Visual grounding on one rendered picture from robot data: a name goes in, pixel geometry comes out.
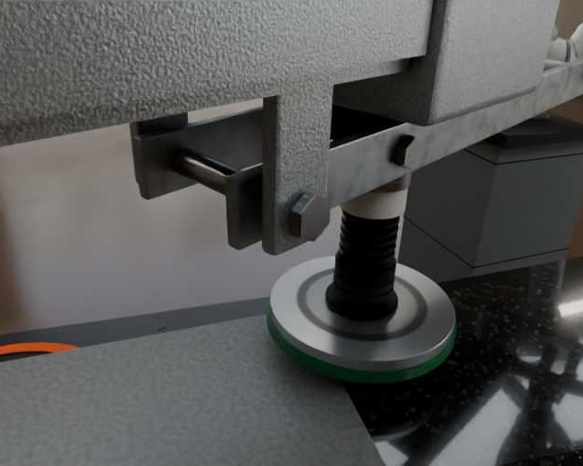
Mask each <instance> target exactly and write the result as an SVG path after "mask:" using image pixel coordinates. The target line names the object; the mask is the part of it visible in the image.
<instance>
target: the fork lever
mask: <svg viewBox="0 0 583 466"><path fill-rule="evenodd" d="M582 94H583V58H580V59H578V60H575V61H572V62H569V63H566V64H563V65H561V66H558V67H553V68H550V69H547V70H544V71H542V76H541V80H540V85H539V86H538V88H537V89H536V90H535V91H534V92H533V93H530V94H527V95H524V96H521V97H518V98H515V99H513V100H510V101H507V102H503V103H500V104H496V105H493V106H490V107H487V108H484V109H481V110H478V111H475V112H472V113H469V114H466V115H463V116H459V117H456V118H453V119H450V120H446V121H443V122H440V123H438V124H435V125H431V126H426V127H420V126H417V125H413V124H409V123H405V122H402V121H398V120H394V121H392V122H389V123H386V124H383V125H380V126H377V127H374V128H372V129H367V130H364V131H361V132H358V133H355V134H353V135H350V136H347V137H344V138H341V139H338V140H335V141H331V142H330V143H329V169H328V183H327V197H326V198H325V197H323V196H320V195H317V194H315V193H313V192H310V191H307V192H306V193H305V194H304V196H303V197H302V198H301V199H300V200H299V201H298V202H297V203H296V204H295V205H294V206H293V207H292V209H291V235H293V236H294V237H296V238H299V239H306V240H310V241H316V239H317V238H318V237H319V235H320V234H321V233H322V232H323V231H324V229H325V228H326V227H327V226H328V225H329V219H330V209H331V208H334V207H336V206H338V205H340V204H342V203H345V202H348V201H350V200H351V199H354V198H356V197H358V196H360V195H362V194H365V193H367V192H369V191H371V190H374V189H376V188H378V187H380V186H382V185H384V184H387V183H389V182H391V181H393V180H395V179H397V178H400V177H402V176H404V175H407V174H409V173H411V172H413V171H415V170H417V169H419V168H421V167H423V166H427V165H429V164H431V163H433V162H435V161H438V160H440V159H441V158H443V157H445V156H448V155H450V154H452V153H455V152H458V151H460V150H462V149H464V148H465V147H468V146H470V145H472V144H474V143H476V142H479V141H482V140H484V139H486V138H488V137H490V136H492V135H494V134H496V133H499V132H501V131H503V130H505V129H509V128H510V127H512V126H514V125H516V124H518V123H521V122H523V121H525V120H527V119H529V118H532V117H534V116H536V115H538V114H541V113H543V112H545V111H547V110H549V109H552V108H554V107H555V106H557V105H559V104H563V103H565V102H567V101H569V100H572V99H574V98H576V97H578V96H579V95H582ZM132 139H133V146H134V153H135V160H136V167H137V174H138V180H139V188H140V194H141V196H142V197H143V198H144V199H146V200H151V199H153V198H156V197H159V196H162V195H165V194H168V193H171V192H173V191H176V190H181V189H184V188H187V187H190V186H192V185H195V184H198V183H199V184H201V185H204V186H206V187H208V188H209V189H211V190H214V191H217V192H219V193H221V194H223V195H225V196H226V208H227V227H228V244H229V245H230V247H232V248H234V249H236V250H238V251H239V250H242V249H244V248H246V247H248V246H250V245H253V244H255V243H256V242H258V241H260V240H262V188H263V165H260V166H256V167H253V168H250V169H247V170H244V171H243V170H241V169H244V168H246V167H249V166H254V165H257V164H260V163H263V106H258V107H255V108H251V109H247V110H243V111H239V112H235V113H231V114H227V115H224V116H216V117H212V118H208V119H205V120H200V121H196V122H192V123H189V124H185V125H180V126H177V127H173V128H169V129H161V130H158V131H154V132H150V133H146V134H142V135H138V136H134V137H133V138H132Z"/></svg>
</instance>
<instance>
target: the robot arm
mask: <svg viewBox="0 0 583 466"><path fill-rule="evenodd" d="M558 33H559V31H558V29H557V28H556V26H555V25H554V26H553V30H552V37H551V40H550V44H549V49H548V53H547V56H546V59H550V60H555V61H563V62H572V61H575V60H578V59H580V58H583V23H582V24H580V25H579V26H578V27H577V30H576V31H575V32H574V34H573V35H572V36H571V38H570V40H565V39H562V38H559V37H558ZM578 97H583V94H582V95H579V96H578ZM549 117H550V114H549V113H546V112H543V113H541V114H538V115H536V116H534V117H532V118H542V119H549Z"/></svg>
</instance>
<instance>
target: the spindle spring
mask: <svg viewBox="0 0 583 466"><path fill-rule="evenodd" d="M342 213H343V215H342V216H341V221H342V223H341V234H340V238H341V240H340V244H339V246H340V248H339V256H340V258H341V259H342V260H343V261H344V262H346V263H348V264H350V265H353V266H357V267H363V268H374V267H380V266H382V265H385V264H388V263H390V262H391V261H392V260H393V258H394V255H395V248H396V240H397V232H398V230H399V226H398V224H399V221H400V216H397V217H393V218H390V219H367V218H362V217H358V216H355V215H350V214H348V213H346V212H345V211H343V210H342ZM355 222H358V223H363V224H382V225H375V226H370V225H361V224H357V223H355ZM383 223H386V224H383ZM353 230H355V231H358V232H364V233H379V234H363V233H358V232H355V231H353ZM380 232H383V233H380ZM353 239H355V240H358V241H363V242H358V241H355V240H353ZM383 240H384V241H383ZM379 241H382V242H379ZM364 242H377V243H364ZM352 248H354V249H356V250H354V249H352ZM358 250H361V251H358ZM380 250H381V251H380ZM350 256H352V257H354V258H358V259H364V260H358V259H354V258H352V257H350ZM380 258H381V259H380ZM375 259H378V260H375ZM366 260H372V261H366Z"/></svg>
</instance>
